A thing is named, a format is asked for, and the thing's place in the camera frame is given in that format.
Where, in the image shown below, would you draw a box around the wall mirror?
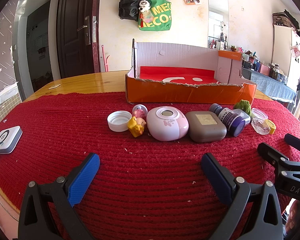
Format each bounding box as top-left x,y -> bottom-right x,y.
207,0 -> 229,49

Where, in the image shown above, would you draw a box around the clear glass perfume bottle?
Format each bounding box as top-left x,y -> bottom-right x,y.
251,119 -> 271,136

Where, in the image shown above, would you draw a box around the yellow cap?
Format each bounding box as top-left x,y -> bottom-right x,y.
265,120 -> 277,134

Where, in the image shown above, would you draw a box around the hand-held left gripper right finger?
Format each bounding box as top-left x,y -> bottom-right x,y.
201,152 -> 283,240

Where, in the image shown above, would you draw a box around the person's right hand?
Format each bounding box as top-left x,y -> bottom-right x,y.
285,200 -> 300,235

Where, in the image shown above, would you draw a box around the red tassel charm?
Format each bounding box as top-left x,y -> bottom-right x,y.
139,11 -> 153,29

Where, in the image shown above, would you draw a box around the translucent round lid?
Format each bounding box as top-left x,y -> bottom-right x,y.
251,108 -> 269,122

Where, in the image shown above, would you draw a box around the green tote bag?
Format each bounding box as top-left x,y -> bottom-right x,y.
138,0 -> 172,32

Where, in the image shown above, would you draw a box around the pink round device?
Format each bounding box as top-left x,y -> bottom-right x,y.
147,106 -> 190,142

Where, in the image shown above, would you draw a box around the bags on wardrobe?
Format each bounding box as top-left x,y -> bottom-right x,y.
272,9 -> 300,29

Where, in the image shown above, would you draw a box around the grey-brown case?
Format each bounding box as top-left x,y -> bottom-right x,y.
185,111 -> 227,143

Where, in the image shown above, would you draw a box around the pink rack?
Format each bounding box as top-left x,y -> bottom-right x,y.
101,45 -> 110,73

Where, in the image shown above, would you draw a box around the purple ink bottle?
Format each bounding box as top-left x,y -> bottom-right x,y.
209,103 -> 246,137

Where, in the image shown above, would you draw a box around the small clear plastic box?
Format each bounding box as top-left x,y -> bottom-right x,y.
231,109 -> 251,125

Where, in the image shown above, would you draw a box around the red knitted blanket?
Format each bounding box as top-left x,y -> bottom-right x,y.
0,92 -> 300,240

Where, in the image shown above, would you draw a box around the row of toiletries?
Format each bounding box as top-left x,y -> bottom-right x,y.
230,45 -> 290,83

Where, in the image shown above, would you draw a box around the grey cloth side table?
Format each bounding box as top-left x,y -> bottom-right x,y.
241,67 -> 297,105

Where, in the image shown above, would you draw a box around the green plush toy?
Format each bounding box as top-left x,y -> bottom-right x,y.
233,100 -> 252,117

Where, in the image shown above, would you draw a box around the yellow cartoon figurine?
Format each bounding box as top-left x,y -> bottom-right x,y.
127,116 -> 144,138

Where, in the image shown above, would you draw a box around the white bottle cap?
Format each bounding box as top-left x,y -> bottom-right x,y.
107,111 -> 132,132

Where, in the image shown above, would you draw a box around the black backpack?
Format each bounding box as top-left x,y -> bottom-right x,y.
118,0 -> 145,22

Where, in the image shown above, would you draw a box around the white plush dog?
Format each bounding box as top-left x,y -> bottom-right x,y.
138,0 -> 152,13

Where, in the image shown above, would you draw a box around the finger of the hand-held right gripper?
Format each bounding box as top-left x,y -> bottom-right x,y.
257,142 -> 300,180
284,133 -> 300,155

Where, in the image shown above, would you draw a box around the dark brown door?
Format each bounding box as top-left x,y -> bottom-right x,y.
56,0 -> 102,79

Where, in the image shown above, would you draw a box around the orange cardboard box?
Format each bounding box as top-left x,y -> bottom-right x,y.
125,39 -> 257,105

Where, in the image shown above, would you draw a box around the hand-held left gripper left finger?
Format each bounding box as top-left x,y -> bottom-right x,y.
17,152 -> 101,240

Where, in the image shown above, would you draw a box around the white square charger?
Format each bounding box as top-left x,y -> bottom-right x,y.
0,126 -> 23,153

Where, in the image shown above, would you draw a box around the pink pig toy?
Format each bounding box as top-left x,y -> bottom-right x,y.
132,104 -> 148,128

